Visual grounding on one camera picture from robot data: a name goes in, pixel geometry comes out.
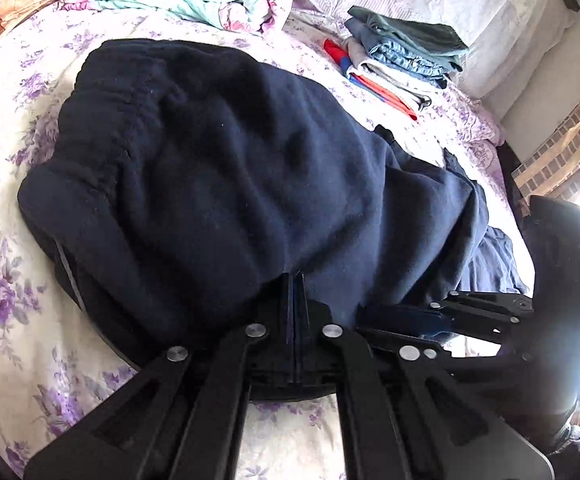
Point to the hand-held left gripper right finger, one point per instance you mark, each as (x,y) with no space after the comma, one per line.
(303,320)

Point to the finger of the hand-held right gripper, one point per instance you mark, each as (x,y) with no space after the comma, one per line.
(405,321)
(435,346)

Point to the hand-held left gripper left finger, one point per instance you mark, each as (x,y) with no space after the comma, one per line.
(286,320)

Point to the navy blue pants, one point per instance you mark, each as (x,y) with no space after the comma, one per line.
(250,180)

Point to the folded white grey garment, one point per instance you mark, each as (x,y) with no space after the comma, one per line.
(395,85)

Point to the folded red blue garment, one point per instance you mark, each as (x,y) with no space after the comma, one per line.
(365,82)

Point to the stack of folded clothes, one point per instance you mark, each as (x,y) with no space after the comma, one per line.
(400,62)

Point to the folded green garment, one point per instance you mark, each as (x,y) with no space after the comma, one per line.
(410,30)

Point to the purple floral bed sheet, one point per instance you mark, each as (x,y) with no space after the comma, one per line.
(10,220)

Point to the large white embroidered pillow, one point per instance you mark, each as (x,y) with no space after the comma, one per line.
(475,5)

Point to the dark wooden bed frame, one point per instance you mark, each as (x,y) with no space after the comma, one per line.
(511,170)

